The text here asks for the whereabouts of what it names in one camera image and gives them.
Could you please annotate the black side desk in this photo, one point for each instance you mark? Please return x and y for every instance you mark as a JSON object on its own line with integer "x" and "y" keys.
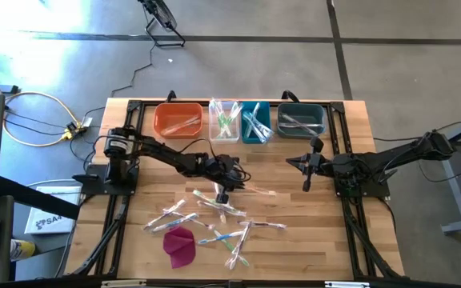
{"x": 34, "y": 196}

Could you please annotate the yellow can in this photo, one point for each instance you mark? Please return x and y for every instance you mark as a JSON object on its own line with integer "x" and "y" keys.
{"x": 22, "y": 250}

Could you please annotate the teal plastic bin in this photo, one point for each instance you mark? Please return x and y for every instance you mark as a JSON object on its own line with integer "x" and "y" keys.
{"x": 264, "y": 107}

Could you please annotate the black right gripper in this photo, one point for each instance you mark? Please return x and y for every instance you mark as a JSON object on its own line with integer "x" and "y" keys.
{"x": 329, "y": 168}

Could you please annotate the silver metal bracket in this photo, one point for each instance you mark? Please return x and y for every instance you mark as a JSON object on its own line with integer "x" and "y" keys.
{"x": 122, "y": 284}
{"x": 346, "y": 285}

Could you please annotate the blue toothbrush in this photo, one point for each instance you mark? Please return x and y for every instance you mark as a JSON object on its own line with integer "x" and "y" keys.
{"x": 174, "y": 223}
{"x": 261, "y": 129}
{"x": 220, "y": 237}
{"x": 252, "y": 118}
{"x": 266, "y": 133}
{"x": 258, "y": 124}

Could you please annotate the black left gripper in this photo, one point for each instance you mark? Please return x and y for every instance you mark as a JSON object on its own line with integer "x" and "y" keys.
{"x": 212, "y": 170}

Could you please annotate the white printed box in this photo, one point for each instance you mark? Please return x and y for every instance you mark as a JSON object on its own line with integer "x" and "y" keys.
{"x": 50, "y": 224}

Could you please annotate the green toothbrush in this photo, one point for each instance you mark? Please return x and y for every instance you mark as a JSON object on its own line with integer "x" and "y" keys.
{"x": 223, "y": 112}
{"x": 233, "y": 114}
{"x": 230, "y": 247}
{"x": 206, "y": 197}
{"x": 227, "y": 116}
{"x": 214, "y": 106}
{"x": 216, "y": 120}
{"x": 226, "y": 129}

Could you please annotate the clear plastic bin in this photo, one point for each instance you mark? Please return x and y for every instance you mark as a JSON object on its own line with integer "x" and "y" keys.
{"x": 234, "y": 139}

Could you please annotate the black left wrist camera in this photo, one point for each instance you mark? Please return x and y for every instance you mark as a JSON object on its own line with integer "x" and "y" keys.
{"x": 229, "y": 166}

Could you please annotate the yellow plug cluster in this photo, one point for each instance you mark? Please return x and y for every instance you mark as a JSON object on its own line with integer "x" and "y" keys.
{"x": 72, "y": 130}

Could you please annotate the black floor fan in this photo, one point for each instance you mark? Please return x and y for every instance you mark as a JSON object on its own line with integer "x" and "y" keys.
{"x": 160, "y": 12}

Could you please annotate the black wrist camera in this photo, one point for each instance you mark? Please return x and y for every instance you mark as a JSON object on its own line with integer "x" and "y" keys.
{"x": 317, "y": 164}
{"x": 229, "y": 166}

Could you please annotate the magenta folded cloth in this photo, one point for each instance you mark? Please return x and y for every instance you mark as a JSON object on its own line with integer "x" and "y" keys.
{"x": 179, "y": 248}

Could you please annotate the purple toothbrush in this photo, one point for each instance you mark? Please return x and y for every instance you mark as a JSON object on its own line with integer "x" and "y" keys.
{"x": 310, "y": 125}
{"x": 164, "y": 214}
{"x": 239, "y": 244}
{"x": 190, "y": 219}
{"x": 262, "y": 224}
{"x": 210, "y": 206}
{"x": 298, "y": 122}

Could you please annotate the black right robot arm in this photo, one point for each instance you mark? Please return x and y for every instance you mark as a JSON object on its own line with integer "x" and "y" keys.
{"x": 394, "y": 158}

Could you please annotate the orange plastic bin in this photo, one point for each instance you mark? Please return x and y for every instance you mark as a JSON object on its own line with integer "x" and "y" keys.
{"x": 166, "y": 112}

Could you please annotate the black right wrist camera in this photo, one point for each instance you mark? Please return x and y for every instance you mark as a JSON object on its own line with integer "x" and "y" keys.
{"x": 317, "y": 164}

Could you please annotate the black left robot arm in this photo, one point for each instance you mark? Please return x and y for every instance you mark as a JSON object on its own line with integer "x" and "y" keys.
{"x": 162, "y": 154}

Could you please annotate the dark slate plastic bin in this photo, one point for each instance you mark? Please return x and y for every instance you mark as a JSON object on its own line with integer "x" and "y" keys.
{"x": 310, "y": 110}

